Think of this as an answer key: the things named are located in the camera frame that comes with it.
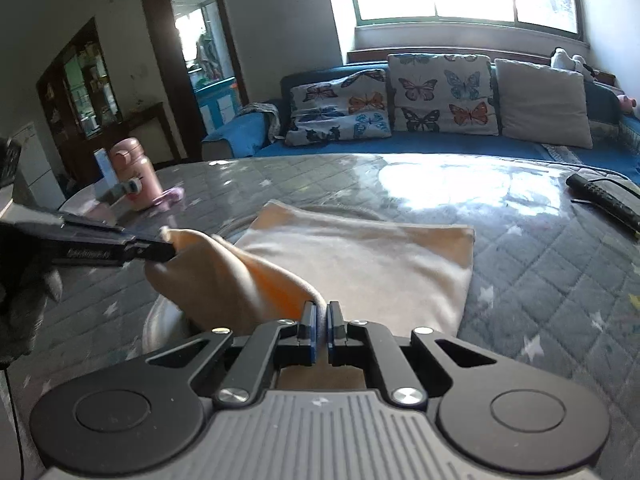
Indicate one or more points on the black remote control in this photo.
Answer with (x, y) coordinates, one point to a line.
(600, 192)

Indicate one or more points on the blue low cabinet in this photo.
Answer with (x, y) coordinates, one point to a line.
(215, 105)

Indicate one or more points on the plain grey pillow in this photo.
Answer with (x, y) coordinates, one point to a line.
(540, 105)

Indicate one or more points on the pink water bottle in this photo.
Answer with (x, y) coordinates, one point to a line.
(137, 165)

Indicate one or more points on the beige garment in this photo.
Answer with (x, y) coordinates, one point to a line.
(350, 260)

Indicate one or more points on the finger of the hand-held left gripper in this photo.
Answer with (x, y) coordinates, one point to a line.
(150, 251)

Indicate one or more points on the blue sofa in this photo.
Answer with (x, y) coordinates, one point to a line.
(500, 152)

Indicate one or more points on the grey patterned blanket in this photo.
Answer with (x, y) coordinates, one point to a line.
(260, 112)

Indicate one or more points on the dark wooden door frame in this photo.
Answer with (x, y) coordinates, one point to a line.
(165, 85)

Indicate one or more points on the grey quilted star table cover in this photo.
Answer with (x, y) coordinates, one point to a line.
(525, 270)

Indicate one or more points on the light blue carton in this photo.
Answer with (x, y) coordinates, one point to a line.
(102, 167)

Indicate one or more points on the white refrigerator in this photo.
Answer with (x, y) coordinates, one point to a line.
(40, 170)

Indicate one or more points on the butterfly print pillow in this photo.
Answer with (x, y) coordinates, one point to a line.
(340, 110)
(440, 95)

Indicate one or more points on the pink plush toy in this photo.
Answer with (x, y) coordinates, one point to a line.
(626, 103)

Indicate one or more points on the person's left hand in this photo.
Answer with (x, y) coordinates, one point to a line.
(30, 310)

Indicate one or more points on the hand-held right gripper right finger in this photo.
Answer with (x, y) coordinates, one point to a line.
(332, 335)

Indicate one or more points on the dark wooden display cabinet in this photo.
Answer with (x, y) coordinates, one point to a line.
(150, 130)

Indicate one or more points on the white plastic bag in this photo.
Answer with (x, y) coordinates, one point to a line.
(90, 207)

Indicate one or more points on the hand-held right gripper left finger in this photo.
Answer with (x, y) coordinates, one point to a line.
(311, 335)

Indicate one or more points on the white plush toy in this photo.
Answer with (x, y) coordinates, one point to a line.
(562, 60)

